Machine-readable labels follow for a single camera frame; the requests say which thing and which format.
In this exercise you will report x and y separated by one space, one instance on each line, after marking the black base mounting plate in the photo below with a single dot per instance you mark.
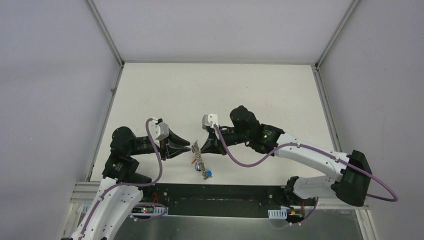
234 201

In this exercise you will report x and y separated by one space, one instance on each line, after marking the right white cable duct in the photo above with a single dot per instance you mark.
277 214

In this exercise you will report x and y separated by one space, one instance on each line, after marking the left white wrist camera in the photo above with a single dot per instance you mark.
159 130

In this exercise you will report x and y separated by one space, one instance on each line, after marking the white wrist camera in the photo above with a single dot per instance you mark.
209 121
159 130

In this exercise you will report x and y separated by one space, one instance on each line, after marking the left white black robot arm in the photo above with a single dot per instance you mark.
121 187

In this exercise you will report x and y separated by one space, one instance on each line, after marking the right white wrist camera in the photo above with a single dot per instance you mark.
209 121

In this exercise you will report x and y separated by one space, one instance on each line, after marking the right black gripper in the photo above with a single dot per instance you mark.
213 144

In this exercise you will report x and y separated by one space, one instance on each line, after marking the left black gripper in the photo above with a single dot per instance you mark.
166 147

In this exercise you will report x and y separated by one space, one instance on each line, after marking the metal disc keyring holder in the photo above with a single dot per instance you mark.
199 165

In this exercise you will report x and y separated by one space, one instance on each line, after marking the aluminium frame rail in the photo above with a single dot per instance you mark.
84 192

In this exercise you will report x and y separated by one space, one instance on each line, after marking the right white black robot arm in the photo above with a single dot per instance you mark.
346 176

